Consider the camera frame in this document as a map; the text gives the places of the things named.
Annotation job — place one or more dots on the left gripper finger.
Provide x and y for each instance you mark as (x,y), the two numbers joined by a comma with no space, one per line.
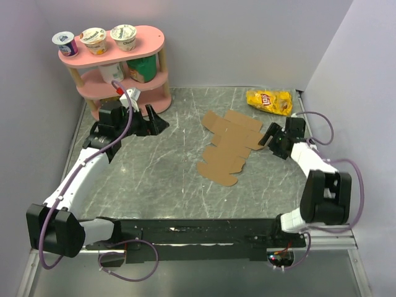
(151,128)
(152,115)

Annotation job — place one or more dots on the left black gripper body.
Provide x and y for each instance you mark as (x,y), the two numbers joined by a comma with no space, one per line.
(124,124)

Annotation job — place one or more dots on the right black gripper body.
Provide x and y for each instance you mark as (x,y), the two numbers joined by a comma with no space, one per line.
(276,143)

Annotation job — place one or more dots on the brown cardboard box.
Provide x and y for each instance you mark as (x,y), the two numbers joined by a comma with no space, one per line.
(235,135)

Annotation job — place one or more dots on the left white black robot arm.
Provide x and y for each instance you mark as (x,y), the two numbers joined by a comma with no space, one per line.
(53,226)

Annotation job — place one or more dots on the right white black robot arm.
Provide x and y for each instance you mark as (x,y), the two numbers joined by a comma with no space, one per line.
(326,195)

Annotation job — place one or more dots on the yellow Lays chips bag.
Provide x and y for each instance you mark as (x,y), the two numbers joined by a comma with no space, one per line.
(277,102)

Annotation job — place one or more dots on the green can on middle shelf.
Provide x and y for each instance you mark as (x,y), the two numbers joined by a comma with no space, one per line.
(144,69)

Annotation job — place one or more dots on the white cup on middle shelf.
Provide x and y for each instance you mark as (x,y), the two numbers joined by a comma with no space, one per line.
(110,72)

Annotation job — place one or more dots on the pink three-tier shelf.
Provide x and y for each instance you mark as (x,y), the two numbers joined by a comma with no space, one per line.
(83,68)

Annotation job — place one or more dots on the white Chobani yogurt cup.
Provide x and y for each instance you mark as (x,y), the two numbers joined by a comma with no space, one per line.
(124,36)

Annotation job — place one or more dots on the peach Chobani yogurt cup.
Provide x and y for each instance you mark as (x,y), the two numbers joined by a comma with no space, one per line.
(94,40)

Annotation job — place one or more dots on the electronics board with LEDs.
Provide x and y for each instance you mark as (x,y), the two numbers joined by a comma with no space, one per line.
(281,259)

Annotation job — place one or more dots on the blue white yogurt cup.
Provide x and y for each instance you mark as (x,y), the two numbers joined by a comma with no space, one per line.
(66,43)

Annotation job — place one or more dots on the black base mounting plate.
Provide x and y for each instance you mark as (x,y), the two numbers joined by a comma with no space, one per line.
(198,239)

